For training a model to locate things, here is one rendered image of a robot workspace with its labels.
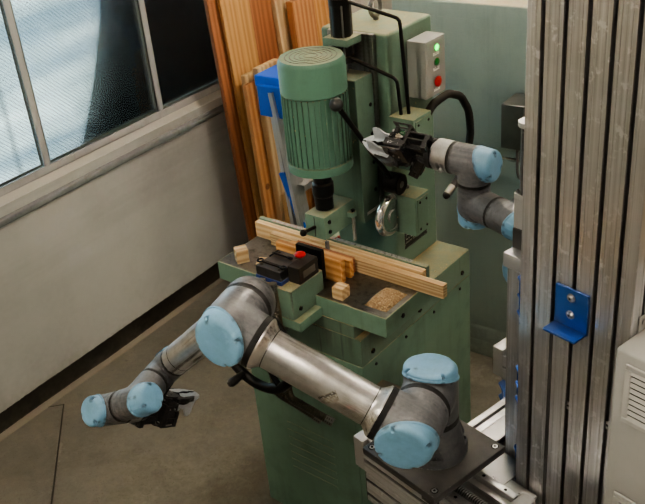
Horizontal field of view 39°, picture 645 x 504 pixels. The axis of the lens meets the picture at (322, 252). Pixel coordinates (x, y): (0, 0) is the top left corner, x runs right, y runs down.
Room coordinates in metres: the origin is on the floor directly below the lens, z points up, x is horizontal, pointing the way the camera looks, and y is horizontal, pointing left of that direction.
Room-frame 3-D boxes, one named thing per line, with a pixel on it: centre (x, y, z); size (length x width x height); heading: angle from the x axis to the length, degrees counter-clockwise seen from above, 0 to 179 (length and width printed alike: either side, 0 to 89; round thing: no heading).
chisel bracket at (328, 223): (2.26, -0.03, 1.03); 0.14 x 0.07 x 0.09; 139
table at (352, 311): (2.16, 0.04, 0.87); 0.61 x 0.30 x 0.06; 49
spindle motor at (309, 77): (2.25, -0.02, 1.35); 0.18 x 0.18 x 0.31
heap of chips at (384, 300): (2.01, -0.16, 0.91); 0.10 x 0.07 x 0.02; 139
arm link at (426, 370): (1.52, -0.20, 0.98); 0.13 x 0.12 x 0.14; 155
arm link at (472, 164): (1.84, -0.36, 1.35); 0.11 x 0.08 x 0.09; 49
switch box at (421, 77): (2.40, -0.34, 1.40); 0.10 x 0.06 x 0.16; 139
